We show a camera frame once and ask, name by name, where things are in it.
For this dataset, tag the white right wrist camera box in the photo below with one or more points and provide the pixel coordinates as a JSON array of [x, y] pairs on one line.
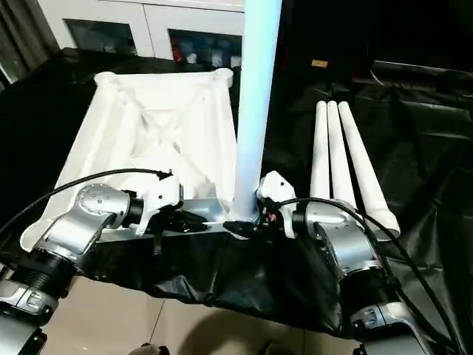
[[279, 188]]

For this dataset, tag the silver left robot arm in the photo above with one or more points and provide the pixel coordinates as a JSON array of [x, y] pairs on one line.
[[74, 229]]

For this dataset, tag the white glass-door cabinet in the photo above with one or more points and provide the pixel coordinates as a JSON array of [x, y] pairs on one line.
[[155, 22]]

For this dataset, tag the white plastic table leg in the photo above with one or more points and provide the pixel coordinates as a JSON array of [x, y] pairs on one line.
[[320, 148], [255, 92], [338, 155], [364, 166]]

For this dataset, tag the black glossy mat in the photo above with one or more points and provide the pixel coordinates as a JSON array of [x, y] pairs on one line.
[[240, 273]]

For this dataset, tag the black speaker box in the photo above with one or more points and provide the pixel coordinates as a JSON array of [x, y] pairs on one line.
[[318, 33]]

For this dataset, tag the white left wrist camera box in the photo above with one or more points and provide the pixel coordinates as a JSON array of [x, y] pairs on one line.
[[162, 196]]

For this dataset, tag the black glossy tv stand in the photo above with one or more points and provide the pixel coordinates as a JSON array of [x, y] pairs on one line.
[[425, 70]]

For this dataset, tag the black left robot foot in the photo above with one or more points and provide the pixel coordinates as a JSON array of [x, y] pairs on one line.
[[151, 349]]

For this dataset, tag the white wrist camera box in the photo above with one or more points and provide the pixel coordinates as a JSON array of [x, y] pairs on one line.
[[162, 196], [279, 188]]

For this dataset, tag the white upturned plastic table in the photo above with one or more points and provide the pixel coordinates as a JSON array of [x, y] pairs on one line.
[[148, 122]]

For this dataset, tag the grey curtain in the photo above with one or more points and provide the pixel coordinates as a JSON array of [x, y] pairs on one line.
[[26, 33]]

